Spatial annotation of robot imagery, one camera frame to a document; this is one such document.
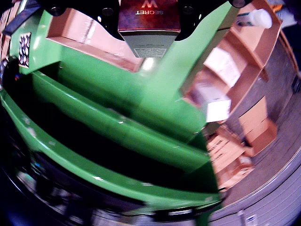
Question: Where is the tall white carton box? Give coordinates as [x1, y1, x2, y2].
[188, 81, 232, 123]

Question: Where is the small white carton box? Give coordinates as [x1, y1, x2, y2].
[203, 47, 242, 88]

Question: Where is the white plastic bottle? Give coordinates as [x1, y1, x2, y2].
[236, 8, 273, 29]

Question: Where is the green metal shelf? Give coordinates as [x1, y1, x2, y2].
[0, 70, 224, 212]

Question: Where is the black white patterned sticker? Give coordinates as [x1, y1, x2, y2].
[18, 32, 32, 69]

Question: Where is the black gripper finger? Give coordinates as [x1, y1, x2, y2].
[175, 0, 253, 42]
[39, 0, 125, 41]

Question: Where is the strapped printed cardboard box stack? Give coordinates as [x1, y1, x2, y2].
[206, 131, 256, 191]

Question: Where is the flat open cardboard box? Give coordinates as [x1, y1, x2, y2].
[238, 96, 278, 157]

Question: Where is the cardboard tray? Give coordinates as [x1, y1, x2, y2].
[46, 7, 144, 73]

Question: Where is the red-brown carton box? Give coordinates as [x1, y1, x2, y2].
[117, 0, 182, 59]

